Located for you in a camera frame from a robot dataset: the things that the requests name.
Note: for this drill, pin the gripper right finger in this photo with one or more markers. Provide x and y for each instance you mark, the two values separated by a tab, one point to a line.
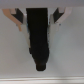
56	16

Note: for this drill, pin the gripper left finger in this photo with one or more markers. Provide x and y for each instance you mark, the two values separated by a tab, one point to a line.
16	16

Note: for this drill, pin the white sliding door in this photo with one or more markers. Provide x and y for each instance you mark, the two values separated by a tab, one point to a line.
66	50

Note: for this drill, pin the white cabinet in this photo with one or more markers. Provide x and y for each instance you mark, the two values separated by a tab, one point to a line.
40	3

